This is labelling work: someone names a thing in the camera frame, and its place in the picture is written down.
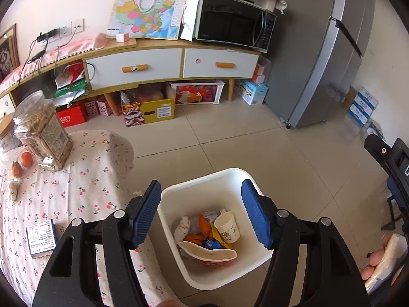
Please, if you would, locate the white storage bin red print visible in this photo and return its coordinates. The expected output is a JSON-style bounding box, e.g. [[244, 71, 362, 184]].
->
[[169, 80, 227, 105]]

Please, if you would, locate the clear plastic snack jar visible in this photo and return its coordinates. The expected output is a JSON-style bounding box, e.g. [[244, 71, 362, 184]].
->
[[13, 90, 74, 171]]

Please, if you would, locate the yellow snack wrapper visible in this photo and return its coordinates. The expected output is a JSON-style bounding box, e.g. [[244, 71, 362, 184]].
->
[[212, 228, 236, 250]]

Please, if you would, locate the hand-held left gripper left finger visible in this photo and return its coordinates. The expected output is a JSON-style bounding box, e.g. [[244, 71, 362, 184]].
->
[[32, 180, 162, 307]]

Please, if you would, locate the blue white tissue carton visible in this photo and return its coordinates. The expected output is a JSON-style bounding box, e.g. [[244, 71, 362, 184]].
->
[[351, 101, 373, 119], [358, 86, 379, 109], [348, 109, 368, 127]]

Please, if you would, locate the framed wall picture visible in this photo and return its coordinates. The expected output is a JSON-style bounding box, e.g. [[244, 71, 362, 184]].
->
[[0, 24, 20, 82]]

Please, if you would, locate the small printed medicine box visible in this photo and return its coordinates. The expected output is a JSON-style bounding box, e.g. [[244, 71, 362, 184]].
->
[[26, 219, 57, 259]]

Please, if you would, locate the black power adapter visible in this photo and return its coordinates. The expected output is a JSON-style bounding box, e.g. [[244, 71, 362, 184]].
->
[[37, 29, 60, 42]]

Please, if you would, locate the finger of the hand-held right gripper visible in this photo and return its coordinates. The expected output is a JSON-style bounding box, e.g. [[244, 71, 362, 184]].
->
[[364, 133, 409, 181]]

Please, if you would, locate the wide white cabinet drawer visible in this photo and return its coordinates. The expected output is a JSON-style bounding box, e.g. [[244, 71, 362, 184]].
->
[[84, 48, 183, 91]]

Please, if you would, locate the white wall outlet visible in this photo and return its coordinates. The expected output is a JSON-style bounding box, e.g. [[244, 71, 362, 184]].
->
[[58, 19, 85, 38]]

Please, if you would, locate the red bag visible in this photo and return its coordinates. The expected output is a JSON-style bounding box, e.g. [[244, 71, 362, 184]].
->
[[65, 64, 84, 81]]

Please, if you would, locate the white paper envelope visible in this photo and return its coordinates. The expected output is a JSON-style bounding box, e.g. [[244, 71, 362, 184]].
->
[[180, 0, 205, 42]]

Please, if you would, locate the white plastic bin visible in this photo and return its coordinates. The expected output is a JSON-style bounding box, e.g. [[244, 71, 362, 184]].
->
[[156, 168, 275, 291]]

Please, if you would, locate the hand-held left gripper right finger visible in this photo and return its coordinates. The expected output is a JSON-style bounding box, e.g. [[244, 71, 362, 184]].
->
[[241, 178, 369, 307]]

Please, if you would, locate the white paper cup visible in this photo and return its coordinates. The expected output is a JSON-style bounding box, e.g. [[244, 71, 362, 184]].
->
[[214, 211, 240, 243]]

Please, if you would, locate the crumpled white tissue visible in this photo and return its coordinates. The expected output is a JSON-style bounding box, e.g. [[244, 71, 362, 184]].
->
[[174, 216, 192, 242]]

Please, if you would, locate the person's right hand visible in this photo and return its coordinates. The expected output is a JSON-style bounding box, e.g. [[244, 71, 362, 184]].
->
[[359, 233, 393, 280]]

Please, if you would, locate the green bag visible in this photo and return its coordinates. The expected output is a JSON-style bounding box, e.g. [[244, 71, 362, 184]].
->
[[53, 78, 89, 98]]

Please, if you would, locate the white tissue pack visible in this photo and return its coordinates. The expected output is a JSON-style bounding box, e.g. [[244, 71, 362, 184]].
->
[[366, 120, 383, 139]]

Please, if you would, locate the instant noodle bowl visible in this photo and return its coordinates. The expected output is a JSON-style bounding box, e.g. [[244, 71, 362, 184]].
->
[[177, 240, 237, 267]]

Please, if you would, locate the wooden cabinet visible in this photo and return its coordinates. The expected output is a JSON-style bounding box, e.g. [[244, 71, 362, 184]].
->
[[0, 34, 267, 117]]

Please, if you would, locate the blue and white carton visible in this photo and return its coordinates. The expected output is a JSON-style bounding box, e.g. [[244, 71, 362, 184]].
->
[[235, 78, 269, 105]]

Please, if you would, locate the cherry print tablecloth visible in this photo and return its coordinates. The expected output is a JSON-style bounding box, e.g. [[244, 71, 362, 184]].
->
[[0, 130, 179, 307]]

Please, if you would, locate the yellow printed cardboard box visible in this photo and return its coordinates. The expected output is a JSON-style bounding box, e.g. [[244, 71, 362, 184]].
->
[[121, 98, 176, 127]]

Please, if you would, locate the orange and white box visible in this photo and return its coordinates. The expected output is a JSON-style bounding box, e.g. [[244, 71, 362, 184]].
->
[[252, 64, 268, 84]]

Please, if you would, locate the black microwave oven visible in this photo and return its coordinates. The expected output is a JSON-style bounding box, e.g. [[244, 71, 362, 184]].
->
[[193, 0, 277, 53]]

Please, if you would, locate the brown cardboard box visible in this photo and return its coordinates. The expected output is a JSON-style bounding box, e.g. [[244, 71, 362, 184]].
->
[[343, 86, 358, 107]]

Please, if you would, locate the grey refrigerator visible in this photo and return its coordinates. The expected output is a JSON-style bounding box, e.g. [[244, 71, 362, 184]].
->
[[265, 0, 376, 129]]

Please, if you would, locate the pink cloth runner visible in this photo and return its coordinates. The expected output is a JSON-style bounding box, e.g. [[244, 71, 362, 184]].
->
[[0, 34, 107, 92]]

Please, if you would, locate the glass jar wooden lid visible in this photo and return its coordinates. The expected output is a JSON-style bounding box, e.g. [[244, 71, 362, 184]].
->
[[0, 115, 23, 170]]

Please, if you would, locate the silver printed packet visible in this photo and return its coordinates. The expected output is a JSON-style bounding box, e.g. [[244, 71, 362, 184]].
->
[[203, 209, 227, 223]]

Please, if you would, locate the red gift box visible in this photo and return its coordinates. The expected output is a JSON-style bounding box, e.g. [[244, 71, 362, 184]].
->
[[56, 104, 87, 128]]

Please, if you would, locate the narrow white cabinet drawer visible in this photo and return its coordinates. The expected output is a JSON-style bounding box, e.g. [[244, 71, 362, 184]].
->
[[183, 49, 259, 79]]

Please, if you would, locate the colourful map board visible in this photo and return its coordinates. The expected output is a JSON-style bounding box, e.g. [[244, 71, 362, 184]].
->
[[106, 0, 186, 40]]

